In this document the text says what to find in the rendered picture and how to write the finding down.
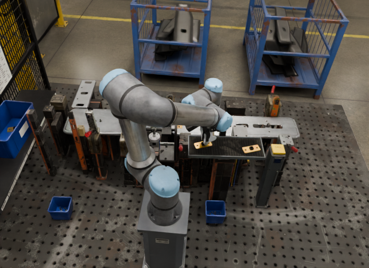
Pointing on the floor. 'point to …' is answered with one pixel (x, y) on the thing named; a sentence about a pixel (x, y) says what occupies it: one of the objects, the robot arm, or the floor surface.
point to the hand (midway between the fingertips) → (203, 141)
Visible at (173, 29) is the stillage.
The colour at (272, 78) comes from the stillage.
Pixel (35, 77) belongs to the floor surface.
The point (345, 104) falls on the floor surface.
